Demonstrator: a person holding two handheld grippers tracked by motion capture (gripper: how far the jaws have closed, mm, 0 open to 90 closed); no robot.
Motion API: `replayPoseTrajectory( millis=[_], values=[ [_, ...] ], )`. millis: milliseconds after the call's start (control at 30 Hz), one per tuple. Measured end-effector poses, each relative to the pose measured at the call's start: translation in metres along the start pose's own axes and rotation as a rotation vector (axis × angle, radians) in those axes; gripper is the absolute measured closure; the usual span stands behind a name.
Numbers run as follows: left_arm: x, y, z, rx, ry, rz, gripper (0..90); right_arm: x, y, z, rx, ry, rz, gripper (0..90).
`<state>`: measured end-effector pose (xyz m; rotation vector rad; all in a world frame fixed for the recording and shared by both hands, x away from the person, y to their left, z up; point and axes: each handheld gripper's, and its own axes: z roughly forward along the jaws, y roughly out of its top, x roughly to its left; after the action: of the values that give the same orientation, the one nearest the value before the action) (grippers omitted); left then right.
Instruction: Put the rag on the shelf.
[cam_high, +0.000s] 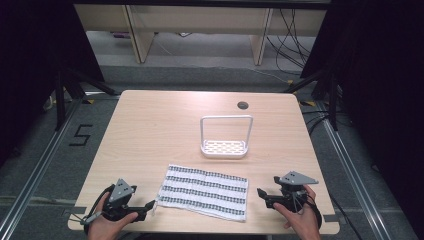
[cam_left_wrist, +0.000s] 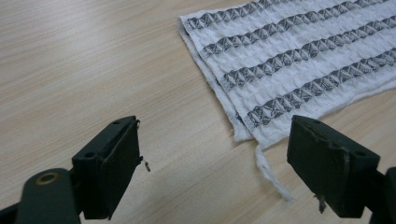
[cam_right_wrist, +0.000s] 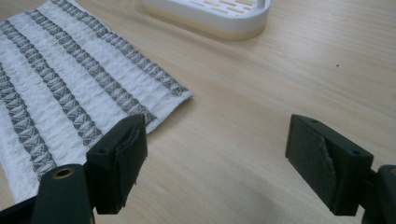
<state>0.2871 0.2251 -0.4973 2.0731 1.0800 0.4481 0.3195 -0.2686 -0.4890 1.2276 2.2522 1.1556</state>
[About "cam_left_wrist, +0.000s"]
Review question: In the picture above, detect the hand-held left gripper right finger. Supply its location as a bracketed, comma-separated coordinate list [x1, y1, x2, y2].
[286, 114, 381, 218]

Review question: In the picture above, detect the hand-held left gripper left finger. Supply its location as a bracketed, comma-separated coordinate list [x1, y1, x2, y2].
[71, 115, 151, 221]

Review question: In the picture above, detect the white grey striped towel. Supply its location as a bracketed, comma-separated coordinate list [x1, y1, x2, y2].
[177, 0, 396, 203]

